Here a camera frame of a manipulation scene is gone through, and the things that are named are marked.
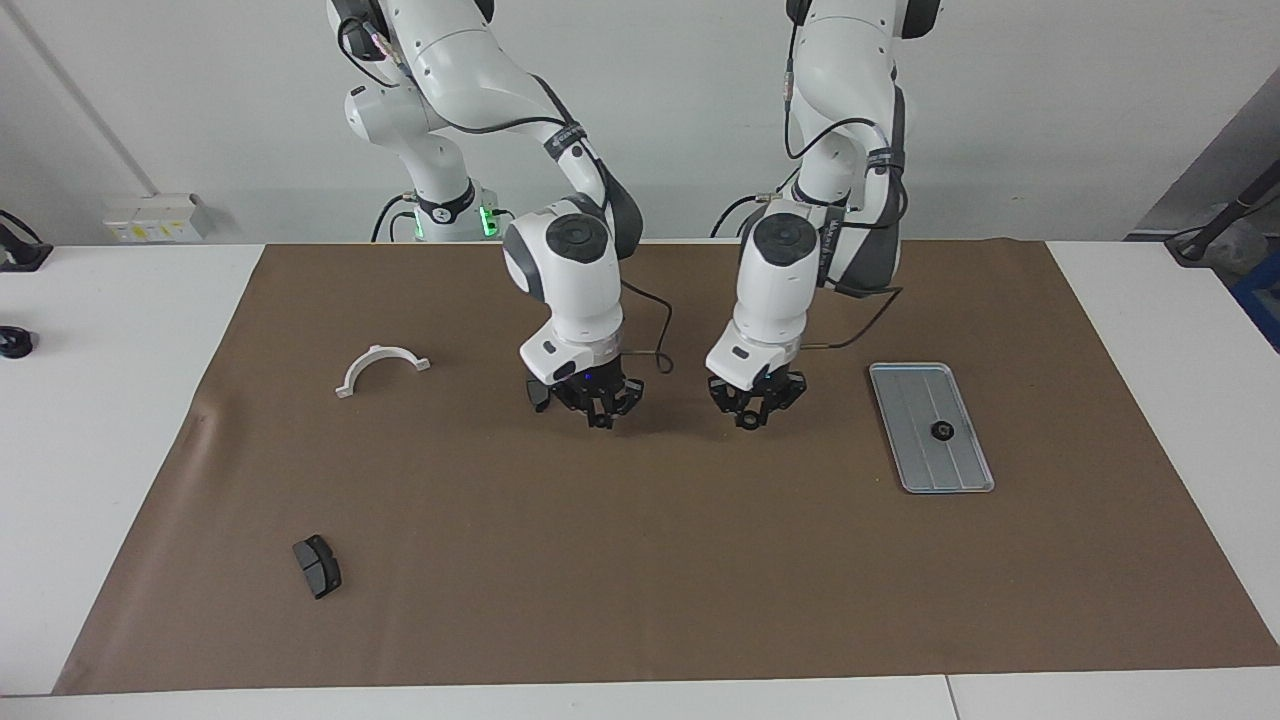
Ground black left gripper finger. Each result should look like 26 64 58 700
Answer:
708 378 747 427
755 372 808 423

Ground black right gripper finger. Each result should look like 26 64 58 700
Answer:
600 378 647 430
552 388 602 430

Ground silver metal ribbed tray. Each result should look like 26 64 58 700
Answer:
868 362 997 495

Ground brown paper table mat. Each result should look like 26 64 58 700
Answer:
52 238 1280 696

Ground short dark grey brake pad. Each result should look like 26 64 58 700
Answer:
292 535 343 601

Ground black stand pole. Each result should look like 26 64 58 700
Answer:
1165 160 1280 266

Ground blue crate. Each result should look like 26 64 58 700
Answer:
1232 250 1280 351

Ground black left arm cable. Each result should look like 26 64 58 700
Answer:
783 20 906 351

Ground black base cable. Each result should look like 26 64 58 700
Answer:
710 165 801 241
370 193 419 244

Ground white plastic half-ring clamp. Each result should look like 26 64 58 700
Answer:
335 344 432 400

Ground white wall socket box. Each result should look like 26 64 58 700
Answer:
103 193 213 244

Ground black clamp mount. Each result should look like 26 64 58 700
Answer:
0 210 53 273

